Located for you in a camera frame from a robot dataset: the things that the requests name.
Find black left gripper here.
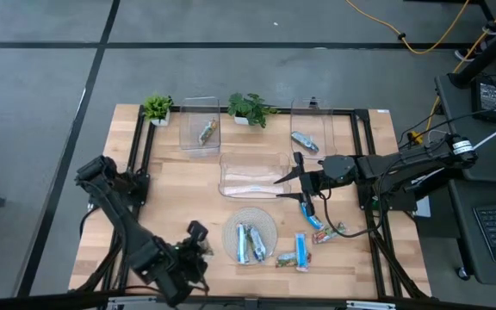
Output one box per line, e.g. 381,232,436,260
144,219,210,307

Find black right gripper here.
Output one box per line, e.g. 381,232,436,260
273,151,357,219

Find bright blue granola bar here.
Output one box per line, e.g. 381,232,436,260
300,201,326,232
294,232,309,273

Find pale blue white granola bar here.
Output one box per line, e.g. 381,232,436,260
236,222,251,265

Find red green granola bar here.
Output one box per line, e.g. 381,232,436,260
275,251,313,270
311,221,348,245

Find clear plastic bin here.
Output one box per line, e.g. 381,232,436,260
218,152,293,202
289,97,338,161
178,96,222,157

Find round woven grey mat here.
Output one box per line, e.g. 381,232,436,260
221,207,280,266

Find leafy plant in white pot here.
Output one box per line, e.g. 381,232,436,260
226,92,279,129

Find grass plant in white pot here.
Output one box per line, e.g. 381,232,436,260
142,92,175,127

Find dark grey side desk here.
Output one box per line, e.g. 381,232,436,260
435,72,496,285

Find black power adapter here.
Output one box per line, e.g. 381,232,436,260
470,77,496,124

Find black desk leg beam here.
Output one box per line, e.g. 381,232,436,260
452,19,496,90

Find black aluminium table frame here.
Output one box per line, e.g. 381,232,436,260
69,104,433,310

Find yellow extension cable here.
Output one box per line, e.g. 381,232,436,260
344,0,496,146

